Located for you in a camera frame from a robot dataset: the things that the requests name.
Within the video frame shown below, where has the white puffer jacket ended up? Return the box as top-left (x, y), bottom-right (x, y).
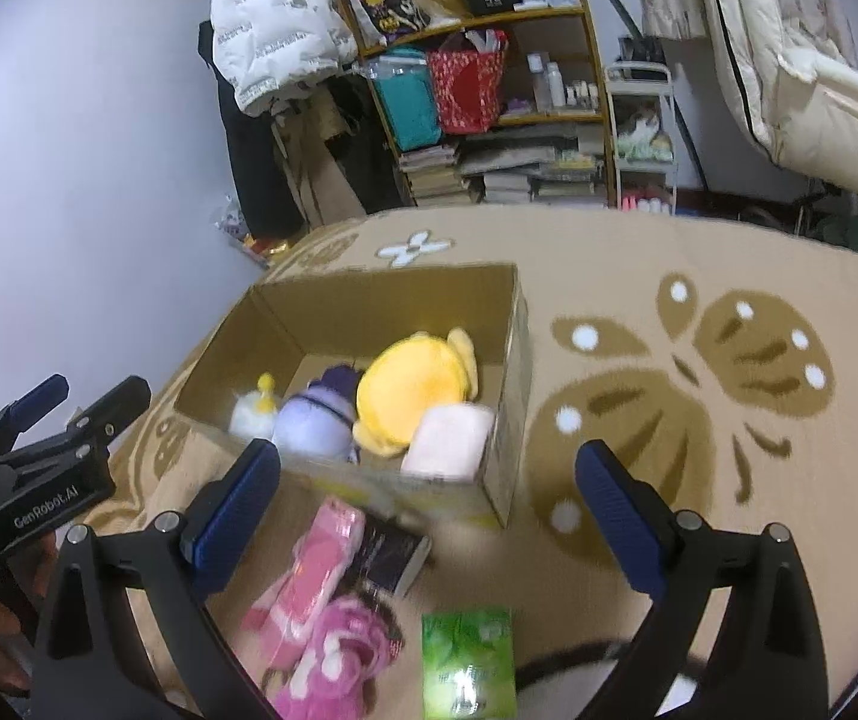
top-left (210, 0), bottom-right (359, 118)

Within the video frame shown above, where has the magenta plush toy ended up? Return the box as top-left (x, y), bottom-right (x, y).
top-left (260, 592), bottom-right (406, 720)

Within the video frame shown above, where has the white trolley cart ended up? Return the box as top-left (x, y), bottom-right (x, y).
top-left (605, 60), bottom-right (680, 215)

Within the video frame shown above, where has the wooden shelf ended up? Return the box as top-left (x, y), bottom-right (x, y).
top-left (339, 0), bottom-right (619, 209)

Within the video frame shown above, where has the stack of books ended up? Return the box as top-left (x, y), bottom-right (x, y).
top-left (399, 126), bottom-right (610, 208)

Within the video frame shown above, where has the red gift bag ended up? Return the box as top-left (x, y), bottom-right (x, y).
top-left (427, 30), bottom-right (509, 136)

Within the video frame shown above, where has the dark book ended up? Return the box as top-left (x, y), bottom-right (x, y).
top-left (352, 514), bottom-right (432, 599)

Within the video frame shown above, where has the cardboard box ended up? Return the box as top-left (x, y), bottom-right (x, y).
top-left (172, 262), bottom-right (533, 530)

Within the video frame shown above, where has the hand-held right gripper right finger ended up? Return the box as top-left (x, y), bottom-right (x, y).
top-left (574, 439), bottom-right (831, 720)

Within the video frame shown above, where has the purple plush toy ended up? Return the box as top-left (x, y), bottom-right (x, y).
top-left (273, 364), bottom-right (370, 466)

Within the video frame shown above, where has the green tissue pack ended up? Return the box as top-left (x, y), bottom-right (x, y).
top-left (421, 607), bottom-right (518, 720)

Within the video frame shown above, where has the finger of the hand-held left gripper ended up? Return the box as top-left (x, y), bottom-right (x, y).
top-left (46, 375), bottom-right (152, 466)
top-left (0, 373), bottom-right (71, 460)

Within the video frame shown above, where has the white plush toy yellow tip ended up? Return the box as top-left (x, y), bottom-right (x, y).
top-left (228, 372), bottom-right (280, 442)

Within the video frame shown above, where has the light pink plush toy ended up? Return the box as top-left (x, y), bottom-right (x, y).
top-left (241, 499), bottom-right (367, 667)

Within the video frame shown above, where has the cream padded coat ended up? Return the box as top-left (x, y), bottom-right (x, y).
top-left (688, 0), bottom-right (858, 220)

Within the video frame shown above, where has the group of white bottles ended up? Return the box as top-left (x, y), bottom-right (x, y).
top-left (526, 52), bottom-right (602, 110)

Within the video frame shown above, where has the brown paper bag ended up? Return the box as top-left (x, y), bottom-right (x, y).
top-left (271, 101), bottom-right (368, 230)

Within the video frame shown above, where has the black hanging garment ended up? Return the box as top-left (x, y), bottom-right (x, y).
top-left (199, 19), bottom-right (304, 238)

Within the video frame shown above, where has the teal storage bag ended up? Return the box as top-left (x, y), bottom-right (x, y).
top-left (365, 49), bottom-right (444, 153)

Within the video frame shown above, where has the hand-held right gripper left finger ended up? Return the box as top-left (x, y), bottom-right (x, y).
top-left (28, 437), bottom-right (284, 720)

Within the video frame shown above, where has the dark printed bag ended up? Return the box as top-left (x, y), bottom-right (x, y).
top-left (337, 0), bottom-right (419, 47)

